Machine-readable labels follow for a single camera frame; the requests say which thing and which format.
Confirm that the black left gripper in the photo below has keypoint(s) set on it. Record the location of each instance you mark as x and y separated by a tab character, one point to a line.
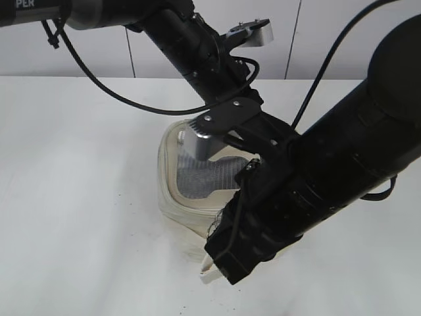
240	123

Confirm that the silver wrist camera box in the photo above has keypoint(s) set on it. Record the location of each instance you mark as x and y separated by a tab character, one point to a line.
255	33

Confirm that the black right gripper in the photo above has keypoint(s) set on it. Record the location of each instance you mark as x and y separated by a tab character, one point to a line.
240	241

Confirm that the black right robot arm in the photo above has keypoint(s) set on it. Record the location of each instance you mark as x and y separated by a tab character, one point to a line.
367	139

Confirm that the cream bag with silver top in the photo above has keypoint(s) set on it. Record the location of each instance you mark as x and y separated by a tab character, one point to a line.
192	194

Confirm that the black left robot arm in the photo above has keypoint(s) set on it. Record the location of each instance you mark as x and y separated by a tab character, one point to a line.
194	37

